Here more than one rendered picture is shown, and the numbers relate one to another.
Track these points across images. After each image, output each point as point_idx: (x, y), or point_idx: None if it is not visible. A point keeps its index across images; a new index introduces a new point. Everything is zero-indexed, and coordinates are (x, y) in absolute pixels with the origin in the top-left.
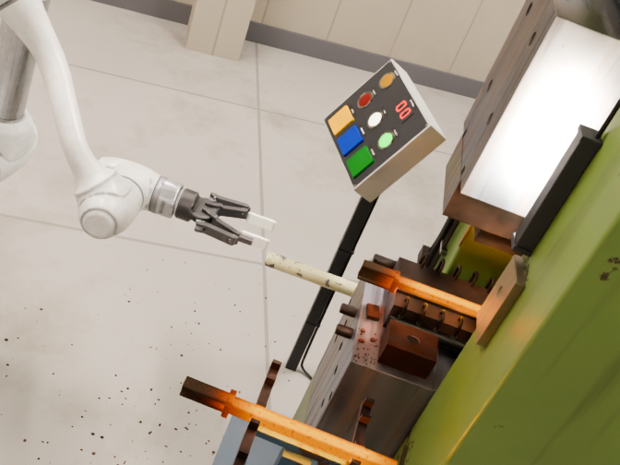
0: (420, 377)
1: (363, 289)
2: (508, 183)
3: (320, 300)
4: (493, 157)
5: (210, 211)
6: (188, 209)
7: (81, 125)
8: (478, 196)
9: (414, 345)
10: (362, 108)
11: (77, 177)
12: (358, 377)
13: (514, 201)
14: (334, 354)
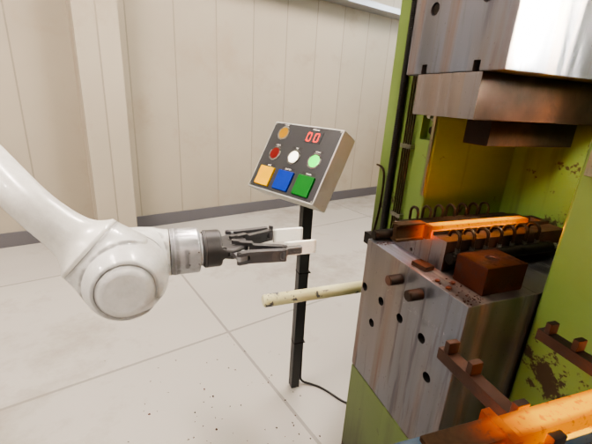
0: (516, 290)
1: (392, 256)
2: (542, 38)
3: (299, 321)
4: (528, 10)
5: (241, 240)
6: (219, 247)
7: (33, 178)
8: (519, 65)
9: (500, 261)
10: (276, 158)
11: (58, 245)
12: (477, 321)
13: (546, 59)
14: (389, 332)
